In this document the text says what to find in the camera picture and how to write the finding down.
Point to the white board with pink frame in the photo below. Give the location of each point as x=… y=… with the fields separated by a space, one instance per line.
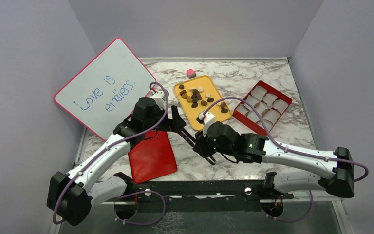
x=106 y=90

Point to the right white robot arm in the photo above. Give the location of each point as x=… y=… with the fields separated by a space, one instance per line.
x=330 y=171

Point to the red box lid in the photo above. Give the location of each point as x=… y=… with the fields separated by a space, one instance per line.
x=152 y=158

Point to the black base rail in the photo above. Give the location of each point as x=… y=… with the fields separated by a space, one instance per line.
x=198 y=196

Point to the red chocolate box with dividers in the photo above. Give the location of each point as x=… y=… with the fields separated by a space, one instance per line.
x=269 y=104

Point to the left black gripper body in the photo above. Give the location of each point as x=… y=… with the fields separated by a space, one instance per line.
x=158 y=114

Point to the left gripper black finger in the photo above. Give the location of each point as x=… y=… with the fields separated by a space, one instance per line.
x=190 y=139
x=177 y=123

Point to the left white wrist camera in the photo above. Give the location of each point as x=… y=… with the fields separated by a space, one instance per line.
x=160 y=98

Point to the yellow plastic tray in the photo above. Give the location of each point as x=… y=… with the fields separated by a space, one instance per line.
x=198 y=89

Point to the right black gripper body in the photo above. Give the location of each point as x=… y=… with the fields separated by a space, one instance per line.
x=208 y=147

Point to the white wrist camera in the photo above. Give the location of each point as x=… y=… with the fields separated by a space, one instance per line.
x=160 y=98
x=206 y=120

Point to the pink and grey eraser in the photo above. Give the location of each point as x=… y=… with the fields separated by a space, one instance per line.
x=191 y=73

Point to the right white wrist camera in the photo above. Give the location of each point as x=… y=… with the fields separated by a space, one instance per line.
x=206 y=120

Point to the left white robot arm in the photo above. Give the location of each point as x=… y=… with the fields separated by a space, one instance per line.
x=143 y=137

